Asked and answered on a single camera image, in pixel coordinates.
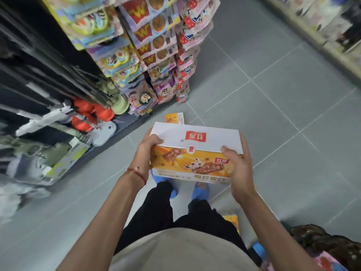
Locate grey appliance carton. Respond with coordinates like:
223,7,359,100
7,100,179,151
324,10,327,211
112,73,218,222
5,155,57,187

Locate rack of mops and brooms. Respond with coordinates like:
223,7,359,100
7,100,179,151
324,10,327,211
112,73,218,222
0,0,113,139

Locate white round mop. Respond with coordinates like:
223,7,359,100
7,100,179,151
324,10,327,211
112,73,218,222
0,183,51,221

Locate person's left hand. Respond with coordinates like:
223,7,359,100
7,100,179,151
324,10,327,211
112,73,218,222
126,129,164,185

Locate person's right hand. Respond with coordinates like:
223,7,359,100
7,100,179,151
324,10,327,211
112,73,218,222
221,134,256,205

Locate red string bracelet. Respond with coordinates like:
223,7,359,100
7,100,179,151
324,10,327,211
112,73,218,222
125,167,147,186

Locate green round mop head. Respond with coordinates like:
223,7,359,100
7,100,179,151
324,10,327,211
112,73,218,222
111,94,130,116

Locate blue rubber slipper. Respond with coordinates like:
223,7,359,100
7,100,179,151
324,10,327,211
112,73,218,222
151,171,179,199
191,182,211,202

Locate orange mop part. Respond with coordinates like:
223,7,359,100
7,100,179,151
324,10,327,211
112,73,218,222
71,98,115,133

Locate person's left forearm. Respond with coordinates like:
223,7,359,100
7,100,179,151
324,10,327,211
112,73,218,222
56,172,147,271

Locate white yellow snack box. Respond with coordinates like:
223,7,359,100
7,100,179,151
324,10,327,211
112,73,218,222
165,113,185,125
223,215,240,234
149,122,244,184

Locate person's right forearm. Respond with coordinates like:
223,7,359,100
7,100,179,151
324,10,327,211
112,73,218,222
240,192,322,271

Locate white round mop pad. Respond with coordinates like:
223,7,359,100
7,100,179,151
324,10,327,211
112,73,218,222
87,120,118,147

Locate grey shirt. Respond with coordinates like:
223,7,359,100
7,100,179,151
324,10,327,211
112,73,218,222
108,228,260,271

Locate black trousers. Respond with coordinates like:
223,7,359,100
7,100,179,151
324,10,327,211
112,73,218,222
114,181,252,256

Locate green white mop set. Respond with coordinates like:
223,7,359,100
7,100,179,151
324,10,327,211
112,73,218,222
0,121,91,187

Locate strip of colourful hanging packets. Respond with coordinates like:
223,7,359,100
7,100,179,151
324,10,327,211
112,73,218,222
39,0,221,116

